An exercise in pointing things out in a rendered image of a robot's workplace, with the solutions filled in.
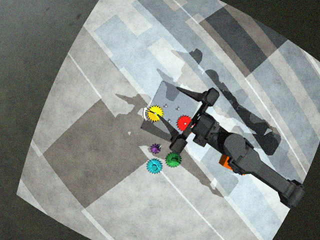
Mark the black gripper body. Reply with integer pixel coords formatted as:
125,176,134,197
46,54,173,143
169,87,223,154

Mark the teal gear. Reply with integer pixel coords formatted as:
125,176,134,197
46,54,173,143
146,159,162,174

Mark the purple gear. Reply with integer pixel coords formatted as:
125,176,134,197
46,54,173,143
150,144,161,154

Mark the red gear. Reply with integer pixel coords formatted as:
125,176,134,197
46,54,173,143
177,115,191,131

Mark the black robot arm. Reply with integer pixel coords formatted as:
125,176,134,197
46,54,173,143
192,111,305,209

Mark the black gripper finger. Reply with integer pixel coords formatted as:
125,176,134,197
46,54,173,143
157,114,180,143
176,86,208,102

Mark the yellow gear with black stripe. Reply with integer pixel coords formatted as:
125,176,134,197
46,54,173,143
147,105,164,122

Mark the green gear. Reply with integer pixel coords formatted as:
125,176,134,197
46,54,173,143
165,152,181,167

